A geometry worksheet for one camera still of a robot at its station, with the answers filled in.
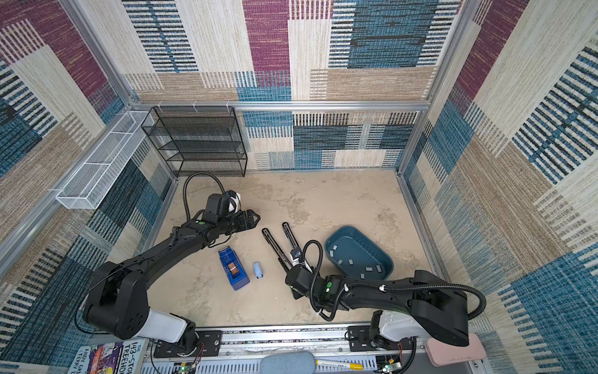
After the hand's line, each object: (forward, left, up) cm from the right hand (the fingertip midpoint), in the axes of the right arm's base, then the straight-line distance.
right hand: (298, 278), depth 82 cm
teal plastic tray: (+10, -23, -5) cm, 25 cm away
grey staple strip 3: (+5, -30, -4) cm, 31 cm away
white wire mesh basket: (+18, +62, +30) cm, 71 cm away
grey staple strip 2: (+4, -26, -3) cm, 27 cm away
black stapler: (+8, +6, -2) cm, 10 cm away
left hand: (+20, +16, +10) cm, 28 cm away
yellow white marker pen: (-24, -10, -2) cm, 26 cm away
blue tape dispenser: (+4, +22, +3) cm, 23 cm away
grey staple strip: (+7, -20, -3) cm, 21 cm away
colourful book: (-21, +55, -1) cm, 59 cm away
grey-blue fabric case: (-24, 0, -1) cm, 24 cm away
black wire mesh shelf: (+60, +45, +15) cm, 76 cm away
